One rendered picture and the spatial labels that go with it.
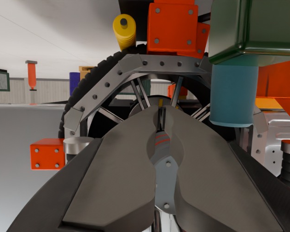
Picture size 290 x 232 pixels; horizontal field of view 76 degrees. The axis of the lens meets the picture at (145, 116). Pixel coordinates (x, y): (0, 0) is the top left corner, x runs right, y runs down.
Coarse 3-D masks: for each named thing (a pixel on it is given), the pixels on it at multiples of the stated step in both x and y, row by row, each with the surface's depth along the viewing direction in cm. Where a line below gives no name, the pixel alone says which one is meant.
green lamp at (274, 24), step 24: (216, 0) 10; (240, 0) 8; (264, 0) 8; (288, 0) 8; (216, 24) 10; (240, 24) 8; (264, 24) 8; (288, 24) 8; (216, 48) 10; (240, 48) 8; (264, 48) 8; (288, 48) 8
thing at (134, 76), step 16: (128, 80) 56; (176, 80) 60; (192, 80) 58; (112, 96) 67; (144, 96) 58; (176, 96) 59; (208, 96) 65; (96, 112) 57; (208, 112) 60; (96, 128) 69; (160, 128) 64; (224, 128) 66
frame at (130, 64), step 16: (128, 64) 46; (176, 64) 47; (192, 64) 47; (208, 64) 47; (112, 80) 47; (208, 80) 52; (96, 96) 53; (80, 112) 47; (256, 112) 50; (64, 128) 48; (80, 128) 48; (256, 128) 50; (240, 144) 56; (256, 144) 51
